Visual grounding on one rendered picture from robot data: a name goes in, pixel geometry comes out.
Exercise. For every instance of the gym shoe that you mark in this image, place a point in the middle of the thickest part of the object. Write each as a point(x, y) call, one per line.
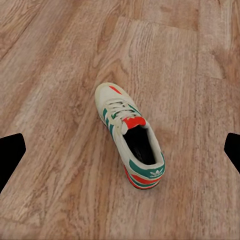
point(136, 143)

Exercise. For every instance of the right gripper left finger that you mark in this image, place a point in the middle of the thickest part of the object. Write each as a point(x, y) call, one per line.
point(12, 149)

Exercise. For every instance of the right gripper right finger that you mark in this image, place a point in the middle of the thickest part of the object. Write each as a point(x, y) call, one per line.
point(232, 149)

